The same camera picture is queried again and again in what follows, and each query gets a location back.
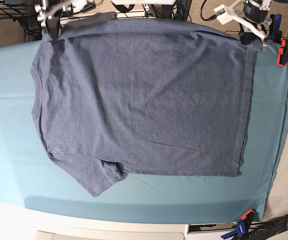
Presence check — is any blue clamp top right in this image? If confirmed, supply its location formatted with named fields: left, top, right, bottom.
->
left=267, top=13, right=282, bottom=44

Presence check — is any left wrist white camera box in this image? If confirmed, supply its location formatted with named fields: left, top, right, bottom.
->
left=214, top=4, right=234, bottom=25

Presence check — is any orange black clamp top right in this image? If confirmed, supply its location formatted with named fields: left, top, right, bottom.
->
left=277, top=39, right=288, bottom=67

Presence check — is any white power strip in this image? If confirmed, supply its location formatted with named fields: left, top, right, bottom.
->
left=60, top=9, right=153, bottom=21

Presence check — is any blue-grey heathered T-shirt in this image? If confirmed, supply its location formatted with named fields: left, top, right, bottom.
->
left=31, top=12, right=262, bottom=197

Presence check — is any orange blue clamp bottom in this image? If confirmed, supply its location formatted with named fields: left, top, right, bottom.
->
left=221, top=209, right=255, bottom=240

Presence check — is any teal table cloth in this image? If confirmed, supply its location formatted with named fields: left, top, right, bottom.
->
left=0, top=41, right=288, bottom=224

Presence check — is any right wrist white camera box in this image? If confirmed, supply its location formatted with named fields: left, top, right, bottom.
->
left=72, top=0, right=94, bottom=10

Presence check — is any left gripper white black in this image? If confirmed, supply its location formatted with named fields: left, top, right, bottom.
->
left=231, top=0, right=272, bottom=48

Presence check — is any black cable to camera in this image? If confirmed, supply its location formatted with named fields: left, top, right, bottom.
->
left=200, top=0, right=218, bottom=22

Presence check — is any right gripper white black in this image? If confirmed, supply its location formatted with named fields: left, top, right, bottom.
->
left=35, top=0, right=74, bottom=40

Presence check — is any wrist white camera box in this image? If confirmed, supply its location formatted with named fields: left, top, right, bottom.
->
left=214, top=4, right=234, bottom=25
left=72, top=0, right=94, bottom=10

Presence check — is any black cable bundle bottom right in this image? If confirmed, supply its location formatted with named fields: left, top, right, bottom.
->
left=248, top=211, right=288, bottom=240

